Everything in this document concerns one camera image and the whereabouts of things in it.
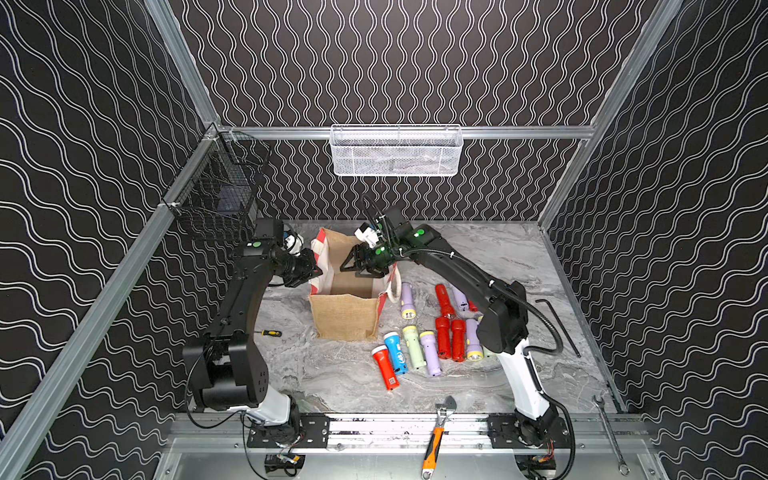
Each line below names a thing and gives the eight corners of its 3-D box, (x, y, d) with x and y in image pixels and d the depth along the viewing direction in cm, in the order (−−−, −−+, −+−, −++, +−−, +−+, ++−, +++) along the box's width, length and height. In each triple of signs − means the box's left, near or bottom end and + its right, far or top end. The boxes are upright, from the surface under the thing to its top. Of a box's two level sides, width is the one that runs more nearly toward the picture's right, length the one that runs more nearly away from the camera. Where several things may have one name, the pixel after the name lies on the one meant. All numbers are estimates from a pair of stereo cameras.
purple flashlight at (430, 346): (429, 377, 85) (430, 374, 82) (420, 336, 93) (420, 332, 90) (442, 375, 85) (444, 372, 83) (432, 334, 93) (433, 330, 91)
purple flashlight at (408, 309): (400, 320, 96) (401, 314, 93) (399, 288, 104) (400, 282, 101) (415, 320, 96) (416, 314, 93) (413, 288, 104) (414, 282, 101)
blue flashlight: (395, 377, 85) (395, 373, 82) (384, 338, 92) (384, 334, 89) (410, 372, 85) (410, 369, 83) (397, 335, 92) (398, 330, 90)
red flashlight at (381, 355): (388, 392, 83) (388, 387, 79) (372, 354, 89) (372, 348, 86) (401, 386, 84) (402, 381, 80) (384, 349, 90) (384, 343, 87)
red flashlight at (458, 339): (451, 360, 88) (453, 356, 86) (451, 323, 96) (453, 318, 93) (465, 362, 88) (467, 358, 85) (464, 324, 96) (466, 319, 93)
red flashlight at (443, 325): (437, 358, 88) (438, 355, 86) (435, 319, 96) (436, 316, 94) (452, 359, 88) (453, 355, 86) (448, 320, 96) (450, 316, 94)
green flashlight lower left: (412, 370, 86) (413, 366, 83) (402, 331, 94) (402, 326, 91) (426, 367, 87) (427, 363, 84) (414, 328, 94) (415, 323, 92)
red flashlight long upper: (443, 318, 96) (445, 313, 93) (433, 290, 103) (434, 284, 100) (453, 317, 96) (455, 311, 94) (442, 288, 103) (444, 283, 100)
